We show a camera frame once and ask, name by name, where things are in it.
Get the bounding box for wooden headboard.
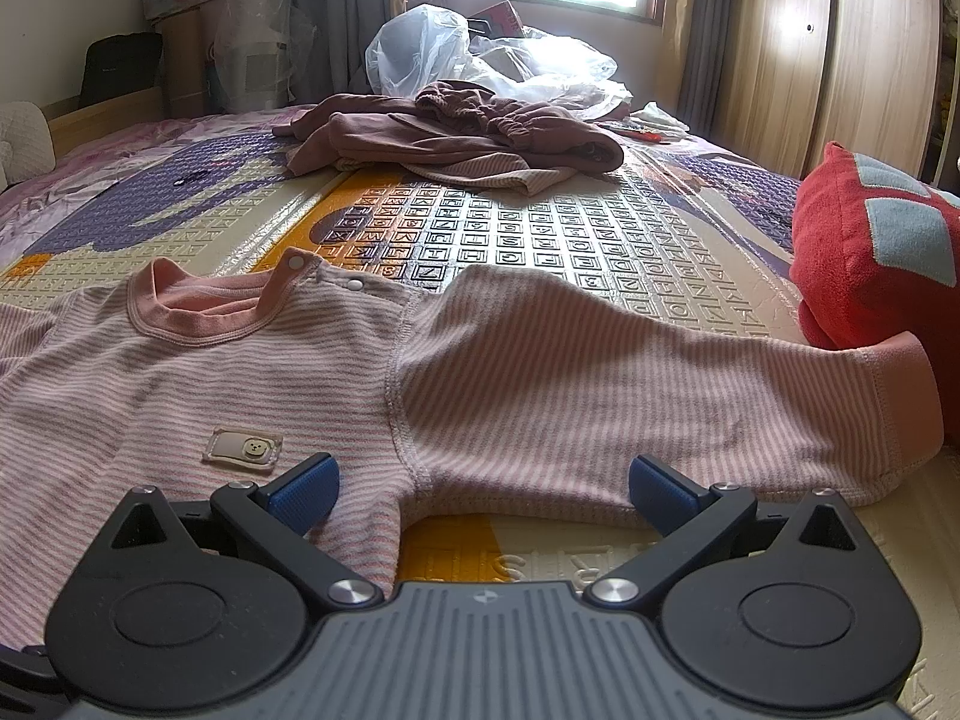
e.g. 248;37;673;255
41;86;166;147

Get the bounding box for mauve elastic-waist pants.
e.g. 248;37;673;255
415;80;625;172

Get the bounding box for clear plastic wrapper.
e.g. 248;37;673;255
622;101;691;142

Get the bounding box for grey curtain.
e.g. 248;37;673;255
292;0;406;102
679;0;740;134

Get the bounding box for white pillow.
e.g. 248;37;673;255
0;101;57;188

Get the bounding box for white plastic bag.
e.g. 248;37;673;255
365;4;473;97

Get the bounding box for mauve top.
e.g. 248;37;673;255
274;92;451;175

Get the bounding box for red box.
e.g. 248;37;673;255
469;0;526;38

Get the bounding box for beige striped garment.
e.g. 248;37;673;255
405;151;582;197

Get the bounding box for clear plastic bag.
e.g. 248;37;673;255
469;34;635;119

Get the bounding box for pink floral bed sheet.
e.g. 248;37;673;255
0;109;331;263

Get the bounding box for wooden wardrobe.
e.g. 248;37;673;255
712;0;942;185

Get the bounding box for black bag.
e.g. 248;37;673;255
79;34;162;107

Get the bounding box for red cloth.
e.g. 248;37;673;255
791;141;960;440

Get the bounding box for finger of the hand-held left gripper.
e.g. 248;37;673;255
0;643;70;717

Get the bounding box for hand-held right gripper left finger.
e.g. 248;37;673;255
111;451;385;613

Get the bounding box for pink striped top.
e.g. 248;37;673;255
0;247;944;661

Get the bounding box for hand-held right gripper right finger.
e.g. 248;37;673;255
583;454;860;611

